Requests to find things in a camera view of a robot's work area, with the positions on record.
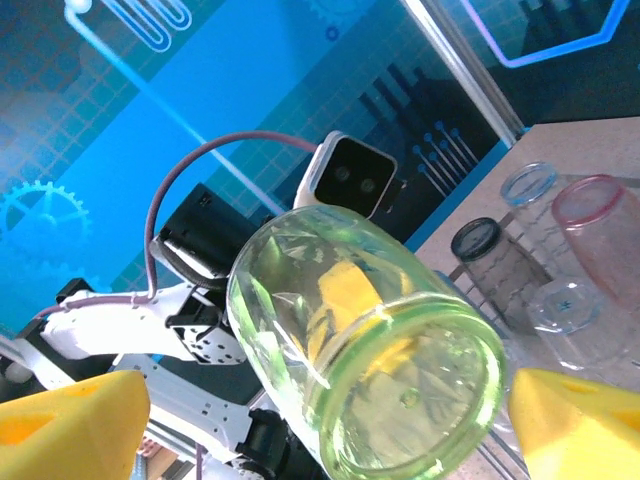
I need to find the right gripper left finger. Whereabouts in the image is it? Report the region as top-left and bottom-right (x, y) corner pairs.
(0, 369), (151, 480)

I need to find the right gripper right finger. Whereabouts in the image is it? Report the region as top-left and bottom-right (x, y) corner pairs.
(508, 368), (640, 480)

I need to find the green plastic cup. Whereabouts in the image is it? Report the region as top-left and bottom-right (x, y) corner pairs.
(226, 203), (509, 480)

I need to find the metal wire dish rack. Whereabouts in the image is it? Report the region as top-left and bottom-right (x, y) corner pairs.
(432, 169), (640, 480)

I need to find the grey smoked plastic cup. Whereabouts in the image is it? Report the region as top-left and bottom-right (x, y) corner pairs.
(450, 217), (551, 331)

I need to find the clear plastic cup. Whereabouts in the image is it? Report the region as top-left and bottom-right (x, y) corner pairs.
(499, 160), (569, 261)
(524, 277), (636, 371)

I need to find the red plastic cup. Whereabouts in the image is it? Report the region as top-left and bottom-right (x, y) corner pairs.
(551, 173), (640, 311)

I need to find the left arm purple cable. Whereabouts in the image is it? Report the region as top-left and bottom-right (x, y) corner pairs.
(29, 130), (321, 321)

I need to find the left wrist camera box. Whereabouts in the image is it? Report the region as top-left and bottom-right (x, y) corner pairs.
(292, 130), (401, 221)

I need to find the aluminium frame post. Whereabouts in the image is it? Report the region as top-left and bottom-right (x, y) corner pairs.
(399, 0), (531, 146)

